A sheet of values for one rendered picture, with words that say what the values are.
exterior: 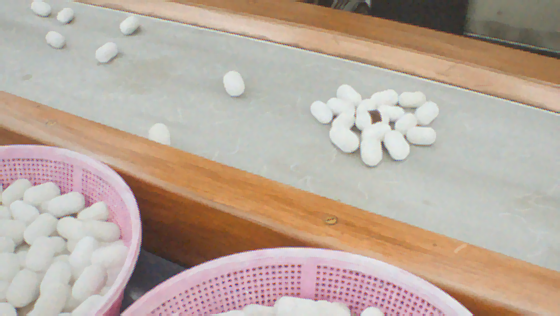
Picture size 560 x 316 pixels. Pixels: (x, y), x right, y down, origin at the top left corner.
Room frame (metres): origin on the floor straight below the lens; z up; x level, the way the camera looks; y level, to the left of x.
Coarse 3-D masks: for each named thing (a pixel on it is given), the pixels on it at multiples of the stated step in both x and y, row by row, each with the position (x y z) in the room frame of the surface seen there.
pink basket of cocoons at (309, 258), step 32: (256, 256) 0.29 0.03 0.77; (288, 256) 0.29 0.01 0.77; (320, 256) 0.29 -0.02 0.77; (352, 256) 0.29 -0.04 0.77; (160, 288) 0.25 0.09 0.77; (256, 288) 0.28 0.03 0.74; (288, 288) 0.28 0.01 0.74; (320, 288) 0.28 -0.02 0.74; (352, 288) 0.28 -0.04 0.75; (384, 288) 0.27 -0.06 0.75; (416, 288) 0.27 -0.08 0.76
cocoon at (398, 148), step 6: (390, 132) 0.48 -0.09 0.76; (396, 132) 0.47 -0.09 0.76; (384, 138) 0.47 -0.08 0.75; (390, 138) 0.47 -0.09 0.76; (396, 138) 0.46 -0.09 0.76; (402, 138) 0.47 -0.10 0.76; (384, 144) 0.47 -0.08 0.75; (390, 144) 0.46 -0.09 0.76; (396, 144) 0.46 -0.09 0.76; (402, 144) 0.46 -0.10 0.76; (390, 150) 0.46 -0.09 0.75; (396, 150) 0.45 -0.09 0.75; (402, 150) 0.45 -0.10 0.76; (408, 150) 0.45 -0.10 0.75; (396, 156) 0.45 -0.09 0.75; (402, 156) 0.45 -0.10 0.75
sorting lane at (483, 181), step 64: (0, 0) 0.89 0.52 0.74; (64, 0) 0.89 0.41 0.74; (0, 64) 0.64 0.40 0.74; (64, 64) 0.64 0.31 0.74; (128, 64) 0.65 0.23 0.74; (192, 64) 0.65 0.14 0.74; (256, 64) 0.66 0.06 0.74; (320, 64) 0.67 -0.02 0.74; (128, 128) 0.49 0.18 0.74; (192, 128) 0.50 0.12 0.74; (256, 128) 0.50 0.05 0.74; (320, 128) 0.51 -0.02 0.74; (448, 128) 0.52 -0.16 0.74; (512, 128) 0.53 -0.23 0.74; (320, 192) 0.40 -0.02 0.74; (384, 192) 0.40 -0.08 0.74; (448, 192) 0.41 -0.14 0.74; (512, 192) 0.41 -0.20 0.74; (512, 256) 0.33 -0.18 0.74
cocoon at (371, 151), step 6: (366, 138) 0.46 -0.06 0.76; (372, 138) 0.46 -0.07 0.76; (366, 144) 0.45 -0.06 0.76; (372, 144) 0.45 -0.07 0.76; (378, 144) 0.46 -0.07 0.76; (366, 150) 0.44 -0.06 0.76; (372, 150) 0.44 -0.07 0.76; (378, 150) 0.44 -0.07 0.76; (366, 156) 0.44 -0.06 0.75; (372, 156) 0.44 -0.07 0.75; (378, 156) 0.44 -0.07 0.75; (366, 162) 0.44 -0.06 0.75; (372, 162) 0.44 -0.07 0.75; (378, 162) 0.44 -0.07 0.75
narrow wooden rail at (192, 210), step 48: (0, 96) 0.51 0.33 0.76; (0, 144) 0.46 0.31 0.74; (48, 144) 0.43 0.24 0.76; (96, 144) 0.43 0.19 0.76; (144, 144) 0.43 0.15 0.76; (144, 192) 0.38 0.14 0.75; (192, 192) 0.36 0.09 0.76; (240, 192) 0.36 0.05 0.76; (288, 192) 0.37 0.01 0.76; (144, 240) 0.38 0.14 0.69; (192, 240) 0.36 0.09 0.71; (240, 240) 0.34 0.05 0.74; (288, 240) 0.32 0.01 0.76; (336, 240) 0.31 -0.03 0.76; (384, 240) 0.31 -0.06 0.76; (432, 240) 0.31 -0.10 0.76; (480, 288) 0.27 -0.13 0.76; (528, 288) 0.27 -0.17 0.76
